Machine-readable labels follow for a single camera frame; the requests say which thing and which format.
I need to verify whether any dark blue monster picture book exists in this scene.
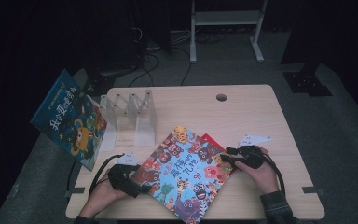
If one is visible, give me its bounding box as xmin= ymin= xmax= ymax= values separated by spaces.
xmin=29 ymin=68 xmax=108 ymax=172

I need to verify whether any looped black floor cable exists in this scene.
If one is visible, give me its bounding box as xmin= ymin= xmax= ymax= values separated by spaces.
xmin=127 ymin=52 xmax=161 ymax=88

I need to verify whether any white metal stand frame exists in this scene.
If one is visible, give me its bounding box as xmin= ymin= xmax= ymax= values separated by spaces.
xmin=189 ymin=0 xmax=269 ymax=64

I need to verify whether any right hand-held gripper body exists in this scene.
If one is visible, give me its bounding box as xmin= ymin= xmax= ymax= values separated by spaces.
xmin=229 ymin=133 xmax=273 ymax=171

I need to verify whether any person's left hand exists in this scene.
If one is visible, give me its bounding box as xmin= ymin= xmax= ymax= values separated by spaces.
xmin=78 ymin=169 xmax=130 ymax=220

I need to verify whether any person's right hand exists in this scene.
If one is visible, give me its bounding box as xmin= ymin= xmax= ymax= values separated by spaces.
xmin=234 ymin=146 xmax=281 ymax=195

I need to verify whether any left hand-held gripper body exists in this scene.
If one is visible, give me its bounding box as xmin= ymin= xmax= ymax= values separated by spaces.
xmin=106 ymin=151 xmax=142 ymax=195

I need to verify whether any black tripod stand base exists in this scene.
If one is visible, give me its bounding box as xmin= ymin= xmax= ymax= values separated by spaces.
xmin=85 ymin=63 xmax=138 ymax=97

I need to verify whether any right hand-held gripper black cable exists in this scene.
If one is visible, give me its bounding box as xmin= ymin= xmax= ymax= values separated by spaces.
xmin=260 ymin=152 xmax=286 ymax=197

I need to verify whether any clear folding book rack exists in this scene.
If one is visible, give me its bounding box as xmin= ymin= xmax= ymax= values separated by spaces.
xmin=87 ymin=89 xmax=158 ymax=153

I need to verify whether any bundle of floor cables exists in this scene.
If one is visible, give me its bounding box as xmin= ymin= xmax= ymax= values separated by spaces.
xmin=195 ymin=30 xmax=227 ymax=45

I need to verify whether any colourful animals picture book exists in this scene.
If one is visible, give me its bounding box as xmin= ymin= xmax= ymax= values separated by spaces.
xmin=131 ymin=125 xmax=236 ymax=224

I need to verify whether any black stand base plate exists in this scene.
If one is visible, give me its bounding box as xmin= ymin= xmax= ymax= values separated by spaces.
xmin=282 ymin=60 xmax=334 ymax=98

